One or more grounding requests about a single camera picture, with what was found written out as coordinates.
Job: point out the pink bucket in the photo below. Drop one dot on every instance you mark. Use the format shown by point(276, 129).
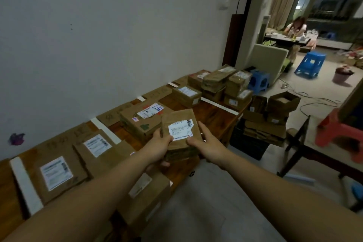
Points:
point(342, 76)

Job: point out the white tower fan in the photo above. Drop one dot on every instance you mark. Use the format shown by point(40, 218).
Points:
point(263, 29)

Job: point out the black framed side table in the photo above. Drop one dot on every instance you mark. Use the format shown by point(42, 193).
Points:
point(300, 148)

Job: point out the small blue plastic stool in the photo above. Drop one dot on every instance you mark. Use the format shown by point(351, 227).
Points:
point(258, 80)

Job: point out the pile of flattened cardboard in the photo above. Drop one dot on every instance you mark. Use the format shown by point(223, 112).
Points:
point(265, 132)

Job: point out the open empty cardboard box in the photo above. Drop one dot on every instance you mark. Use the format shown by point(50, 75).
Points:
point(283, 102)

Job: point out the person's left forearm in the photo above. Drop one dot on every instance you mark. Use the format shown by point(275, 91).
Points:
point(82, 202)

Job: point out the person's right forearm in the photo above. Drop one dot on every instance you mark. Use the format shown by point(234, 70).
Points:
point(286, 202)

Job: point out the black crate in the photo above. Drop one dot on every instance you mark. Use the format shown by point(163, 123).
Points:
point(246, 144)

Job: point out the large blue plastic stool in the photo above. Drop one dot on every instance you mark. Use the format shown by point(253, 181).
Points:
point(310, 63)

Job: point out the white tape strip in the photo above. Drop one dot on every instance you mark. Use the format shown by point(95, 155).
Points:
point(141, 98)
point(106, 130)
point(25, 185)
point(219, 106)
point(173, 84)

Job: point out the purple wall sticker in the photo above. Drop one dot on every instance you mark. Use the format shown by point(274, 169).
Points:
point(16, 139)

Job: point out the person's left hand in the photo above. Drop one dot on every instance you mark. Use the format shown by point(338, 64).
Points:
point(154, 148)

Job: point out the person's right thumb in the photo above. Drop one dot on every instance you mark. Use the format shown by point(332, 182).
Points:
point(195, 144)

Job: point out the person's right hand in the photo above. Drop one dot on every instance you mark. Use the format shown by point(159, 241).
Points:
point(209, 149)

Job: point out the person's left thumb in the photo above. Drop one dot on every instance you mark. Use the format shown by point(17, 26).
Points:
point(166, 140)

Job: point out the dark work table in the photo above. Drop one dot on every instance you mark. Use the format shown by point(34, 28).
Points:
point(286, 41)

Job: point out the dark cardboard box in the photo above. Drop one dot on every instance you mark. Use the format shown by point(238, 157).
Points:
point(257, 105)

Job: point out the small labelled cardboard parcel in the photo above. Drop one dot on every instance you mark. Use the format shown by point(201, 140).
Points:
point(177, 128)

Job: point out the red plastic stool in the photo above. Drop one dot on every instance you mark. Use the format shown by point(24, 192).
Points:
point(337, 132)

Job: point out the dark wooden door frame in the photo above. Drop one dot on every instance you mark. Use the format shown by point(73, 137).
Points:
point(236, 32)

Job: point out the cardboard parcel with handwritten label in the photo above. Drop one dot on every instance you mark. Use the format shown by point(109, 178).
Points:
point(141, 121)

